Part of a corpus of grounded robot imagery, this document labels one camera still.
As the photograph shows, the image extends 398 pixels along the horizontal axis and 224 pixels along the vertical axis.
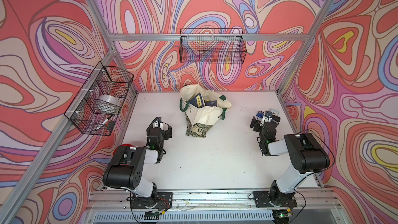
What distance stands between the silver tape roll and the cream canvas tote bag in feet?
1.16

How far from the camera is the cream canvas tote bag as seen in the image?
922mm

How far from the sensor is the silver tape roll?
70cm
